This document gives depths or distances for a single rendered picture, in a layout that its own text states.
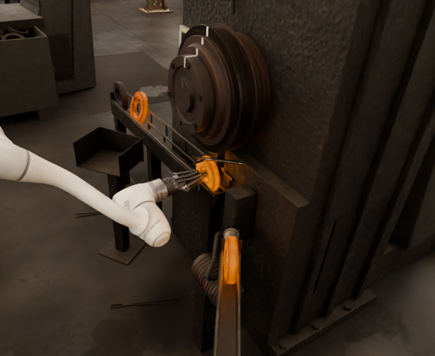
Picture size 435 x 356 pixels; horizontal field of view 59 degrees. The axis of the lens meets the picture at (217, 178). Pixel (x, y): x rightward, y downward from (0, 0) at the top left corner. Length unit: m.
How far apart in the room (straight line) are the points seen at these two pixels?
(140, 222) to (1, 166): 0.47
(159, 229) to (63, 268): 1.05
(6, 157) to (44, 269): 1.23
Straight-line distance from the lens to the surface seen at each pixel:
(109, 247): 2.40
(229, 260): 1.25
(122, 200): 1.50
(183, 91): 1.42
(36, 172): 1.28
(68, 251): 2.43
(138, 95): 2.35
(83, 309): 2.14
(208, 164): 1.60
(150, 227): 1.39
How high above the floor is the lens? 1.66
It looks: 34 degrees down
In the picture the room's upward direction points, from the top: 4 degrees clockwise
